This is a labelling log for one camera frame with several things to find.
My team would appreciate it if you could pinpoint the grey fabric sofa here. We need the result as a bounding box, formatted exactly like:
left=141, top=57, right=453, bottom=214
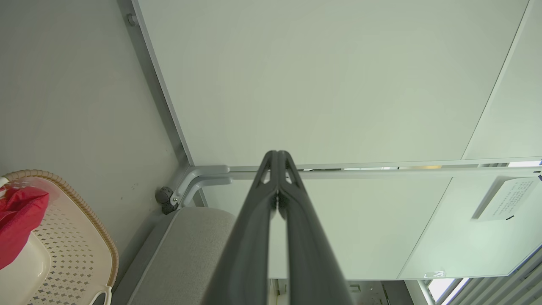
left=111, top=207, right=238, bottom=305

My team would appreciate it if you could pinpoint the red white striped garment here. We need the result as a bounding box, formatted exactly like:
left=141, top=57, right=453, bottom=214
left=0, top=177, right=50, bottom=270

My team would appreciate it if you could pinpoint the black caster wheel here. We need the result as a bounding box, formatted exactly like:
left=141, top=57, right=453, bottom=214
left=155, top=186, right=179, bottom=215

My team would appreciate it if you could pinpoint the grey slatted blind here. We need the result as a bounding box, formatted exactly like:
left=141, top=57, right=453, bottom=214
left=440, top=250, right=542, bottom=305

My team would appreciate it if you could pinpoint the grey partition leg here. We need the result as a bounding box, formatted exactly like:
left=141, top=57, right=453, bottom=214
left=171, top=165, right=233, bottom=210

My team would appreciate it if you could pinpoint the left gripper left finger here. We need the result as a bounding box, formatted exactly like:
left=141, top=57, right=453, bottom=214
left=202, top=150, right=279, bottom=305

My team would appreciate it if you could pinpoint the white paper notice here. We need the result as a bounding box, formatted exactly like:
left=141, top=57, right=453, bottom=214
left=471, top=176, right=540, bottom=222

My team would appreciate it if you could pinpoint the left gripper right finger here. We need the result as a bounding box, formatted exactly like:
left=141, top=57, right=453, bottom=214
left=278, top=150, right=354, bottom=305

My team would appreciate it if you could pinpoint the cream perforated laundry basket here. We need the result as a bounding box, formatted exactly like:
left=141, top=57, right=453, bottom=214
left=0, top=169, right=120, bottom=305

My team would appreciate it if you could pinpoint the white partition panel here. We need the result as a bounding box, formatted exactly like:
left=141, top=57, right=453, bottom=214
left=116, top=0, right=530, bottom=168
left=398, top=169, right=542, bottom=280
left=462, top=0, right=542, bottom=161
left=199, top=169, right=454, bottom=280

